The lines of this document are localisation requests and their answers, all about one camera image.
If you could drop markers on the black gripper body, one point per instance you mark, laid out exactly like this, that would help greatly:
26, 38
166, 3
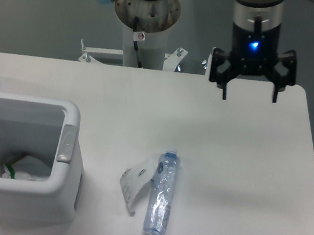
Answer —
253, 55

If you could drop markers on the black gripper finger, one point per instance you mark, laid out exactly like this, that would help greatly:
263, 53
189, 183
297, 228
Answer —
288, 60
221, 70

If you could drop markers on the clear plastic bottle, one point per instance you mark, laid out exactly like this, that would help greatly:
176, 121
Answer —
162, 193

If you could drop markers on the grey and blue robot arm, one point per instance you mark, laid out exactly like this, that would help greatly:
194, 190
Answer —
256, 30

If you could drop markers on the white trash inside can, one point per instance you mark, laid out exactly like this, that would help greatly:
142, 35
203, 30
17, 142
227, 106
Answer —
25, 167

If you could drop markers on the white plastic trash can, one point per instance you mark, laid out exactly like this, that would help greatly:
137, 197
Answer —
47, 129

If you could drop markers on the crumpled white plastic wrapper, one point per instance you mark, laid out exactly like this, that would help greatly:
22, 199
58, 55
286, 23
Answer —
134, 179

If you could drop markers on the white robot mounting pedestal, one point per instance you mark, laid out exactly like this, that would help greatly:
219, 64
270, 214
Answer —
146, 28

